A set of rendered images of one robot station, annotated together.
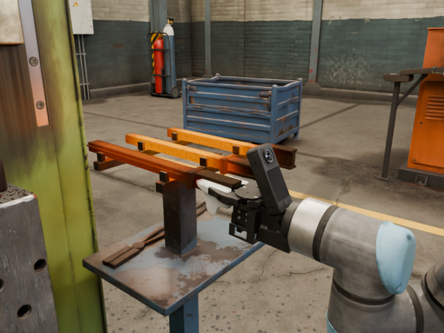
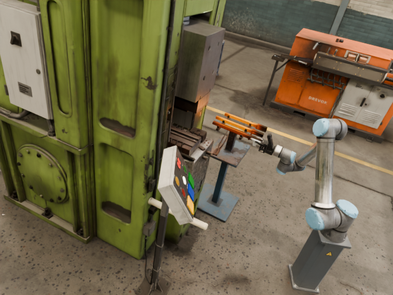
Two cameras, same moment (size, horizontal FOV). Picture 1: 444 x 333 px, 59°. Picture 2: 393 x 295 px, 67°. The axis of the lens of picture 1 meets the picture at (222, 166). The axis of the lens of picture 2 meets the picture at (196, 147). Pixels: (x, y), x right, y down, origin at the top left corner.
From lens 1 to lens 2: 1.86 m
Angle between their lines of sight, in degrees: 22
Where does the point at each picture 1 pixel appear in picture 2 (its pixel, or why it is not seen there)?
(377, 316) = (288, 167)
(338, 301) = (281, 164)
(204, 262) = (238, 154)
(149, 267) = (225, 155)
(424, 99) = (288, 70)
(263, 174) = (270, 140)
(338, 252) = (283, 156)
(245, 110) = not seen: hidden behind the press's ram
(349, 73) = (242, 24)
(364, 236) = (288, 154)
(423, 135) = (284, 87)
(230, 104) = not seen: hidden behind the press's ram
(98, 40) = not seen: outside the picture
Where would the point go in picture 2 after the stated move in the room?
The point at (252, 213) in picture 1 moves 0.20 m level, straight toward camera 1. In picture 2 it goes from (265, 147) to (273, 163)
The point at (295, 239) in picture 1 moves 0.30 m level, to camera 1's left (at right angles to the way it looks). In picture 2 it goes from (275, 153) to (240, 153)
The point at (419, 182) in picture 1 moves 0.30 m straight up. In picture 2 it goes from (279, 109) to (284, 93)
